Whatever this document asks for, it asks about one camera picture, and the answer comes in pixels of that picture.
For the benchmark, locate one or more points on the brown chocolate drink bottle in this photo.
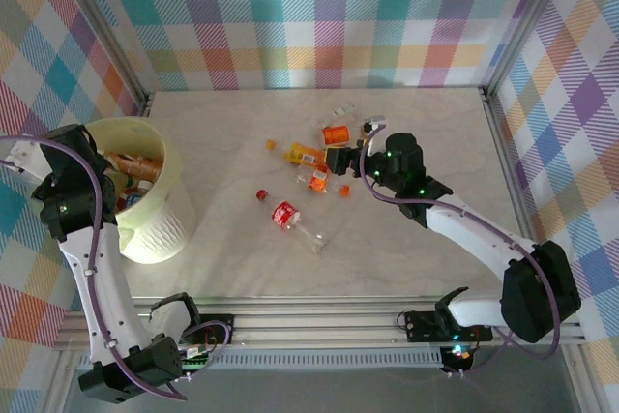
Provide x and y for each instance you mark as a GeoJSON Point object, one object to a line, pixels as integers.
{"type": "Point", "coordinates": [138, 167]}

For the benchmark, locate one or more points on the orange juice bottle yellow label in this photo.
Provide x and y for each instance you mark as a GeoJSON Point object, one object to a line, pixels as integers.
{"type": "Point", "coordinates": [304, 154]}

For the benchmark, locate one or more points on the cream plastic bin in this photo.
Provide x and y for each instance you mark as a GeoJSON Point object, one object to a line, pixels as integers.
{"type": "Point", "coordinates": [159, 229]}

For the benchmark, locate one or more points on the clear bottle red label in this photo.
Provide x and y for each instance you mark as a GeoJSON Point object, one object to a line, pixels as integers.
{"type": "Point", "coordinates": [285, 214]}

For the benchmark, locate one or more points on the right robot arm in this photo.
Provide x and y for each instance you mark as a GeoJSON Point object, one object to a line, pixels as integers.
{"type": "Point", "coordinates": [479, 239]}

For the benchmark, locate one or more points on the small orange box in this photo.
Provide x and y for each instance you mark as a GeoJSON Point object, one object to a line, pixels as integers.
{"type": "Point", "coordinates": [336, 135]}

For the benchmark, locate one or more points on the orange label bottle orange cap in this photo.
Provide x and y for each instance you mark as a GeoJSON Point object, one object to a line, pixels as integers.
{"type": "Point", "coordinates": [317, 182]}

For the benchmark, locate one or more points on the small clear wrapper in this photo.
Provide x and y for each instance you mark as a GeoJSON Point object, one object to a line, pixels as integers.
{"type": "Point", "coordinates": [344, 109]}

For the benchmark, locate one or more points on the small lit control board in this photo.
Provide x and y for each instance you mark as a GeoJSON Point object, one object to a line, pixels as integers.
{"type": "Point", "coordinates": [457, 354]}

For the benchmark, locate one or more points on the green terminal control board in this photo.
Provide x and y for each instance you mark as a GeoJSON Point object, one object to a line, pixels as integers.
{"type": "Point", "coordinates": [193, 363]}

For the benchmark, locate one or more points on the aluminium side rail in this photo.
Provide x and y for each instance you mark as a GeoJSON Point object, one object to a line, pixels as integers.
{"type": "Point", "coordinates": [504, 156]}

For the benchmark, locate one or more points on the aluminium frame post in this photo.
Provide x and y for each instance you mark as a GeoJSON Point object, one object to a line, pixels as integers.
{"type": "Point", "coordinates": [527, 21]}
{"type": "Point", "coordinates": [107, 26]}

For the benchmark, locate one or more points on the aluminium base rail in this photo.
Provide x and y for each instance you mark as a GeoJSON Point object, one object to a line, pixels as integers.
{"type": "Point", "coordinates": [314, 321]}

